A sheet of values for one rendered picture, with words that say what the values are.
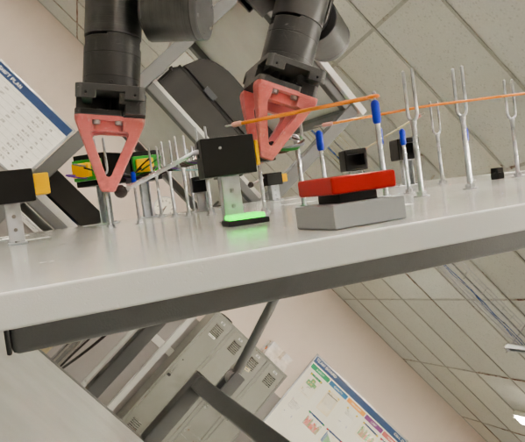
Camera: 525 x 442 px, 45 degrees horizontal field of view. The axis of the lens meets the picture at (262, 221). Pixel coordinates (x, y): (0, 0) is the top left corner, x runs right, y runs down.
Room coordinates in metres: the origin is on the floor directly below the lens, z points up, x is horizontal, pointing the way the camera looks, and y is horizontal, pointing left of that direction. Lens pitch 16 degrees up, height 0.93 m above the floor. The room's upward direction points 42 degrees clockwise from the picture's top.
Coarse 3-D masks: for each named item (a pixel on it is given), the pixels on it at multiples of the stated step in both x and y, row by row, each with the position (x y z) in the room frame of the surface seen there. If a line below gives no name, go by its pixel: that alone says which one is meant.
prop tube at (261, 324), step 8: (272, 304) 1.43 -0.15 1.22; (264, 312) 1.44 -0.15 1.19; (272, 312) 1.44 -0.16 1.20; (264, 320) 1.43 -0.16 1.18; (256, 328) 1.44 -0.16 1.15; (264, 328) 1.44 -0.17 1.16; (256, 336) 1.44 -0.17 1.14; (248, 344) 1.44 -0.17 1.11; (256, 344) 1.44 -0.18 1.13; (248, 352) 1.44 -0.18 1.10; (240, 360) 1.44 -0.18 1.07; (240, 368) 1.44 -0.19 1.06
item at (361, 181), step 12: (312, 180) 0.40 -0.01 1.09; (324, 180) 0.38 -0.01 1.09; (336, 180) 0.37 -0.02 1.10; (348, 180) 0.38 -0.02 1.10; (360, 180) 0.38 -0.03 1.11; (372, 180) 0.38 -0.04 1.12; (384, 180) 0.38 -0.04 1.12; (300, 192) 0.42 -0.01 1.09; (312, 192) 0.40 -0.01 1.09; (324, 192) 0.39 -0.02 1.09; (336, 192) 0.38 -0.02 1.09; (348, 192) 0.38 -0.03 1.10; (360, 192) 0.39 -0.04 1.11; (372, 192) 0.39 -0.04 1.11
